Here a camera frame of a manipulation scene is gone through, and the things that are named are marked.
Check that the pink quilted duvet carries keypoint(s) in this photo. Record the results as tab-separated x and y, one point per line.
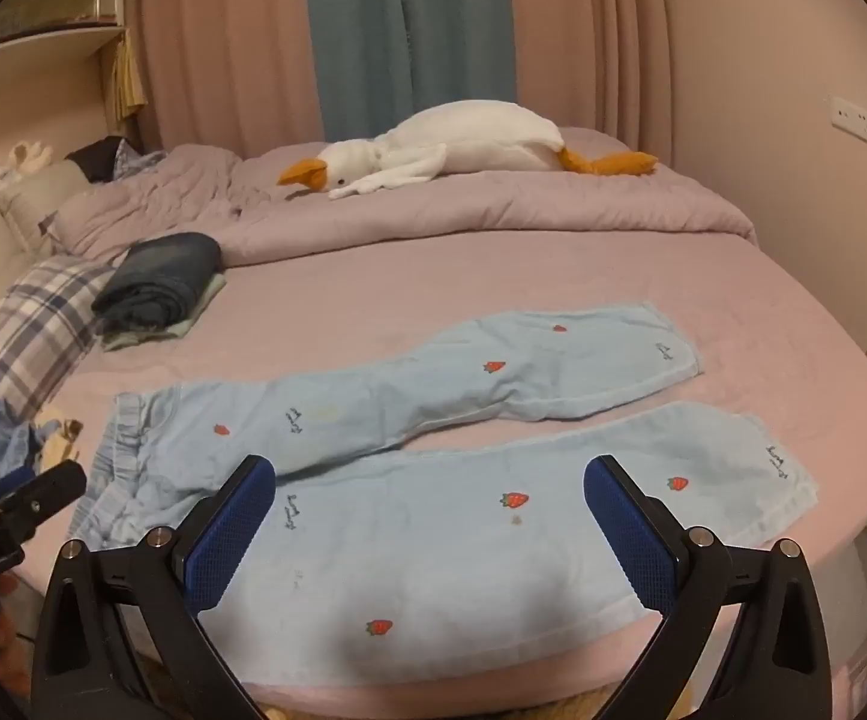
236	202

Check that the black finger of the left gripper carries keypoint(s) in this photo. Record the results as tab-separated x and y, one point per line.
28	499

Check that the plaid pillow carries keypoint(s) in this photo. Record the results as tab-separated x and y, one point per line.
47	325

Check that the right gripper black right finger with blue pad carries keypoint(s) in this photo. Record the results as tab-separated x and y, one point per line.
776	663

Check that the pink curtain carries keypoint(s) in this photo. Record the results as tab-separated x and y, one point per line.
240	73

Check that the white goose plush toy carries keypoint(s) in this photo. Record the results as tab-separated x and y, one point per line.
474	135

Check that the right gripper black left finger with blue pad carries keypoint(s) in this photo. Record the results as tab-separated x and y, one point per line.
85	663

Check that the light blue strawberry pants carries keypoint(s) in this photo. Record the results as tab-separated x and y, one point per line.
430	519

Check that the folded light green garment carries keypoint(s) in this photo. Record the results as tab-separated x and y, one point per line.
129	338

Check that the teal curtain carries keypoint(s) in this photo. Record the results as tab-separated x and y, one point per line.
378	62

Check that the small plush toys on headboard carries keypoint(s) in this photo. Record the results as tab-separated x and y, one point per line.
23	160

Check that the pink bed sheet mattress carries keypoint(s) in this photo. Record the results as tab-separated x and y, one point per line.
768	351

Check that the folded dark denim jeans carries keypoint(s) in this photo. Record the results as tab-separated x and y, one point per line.
158	283

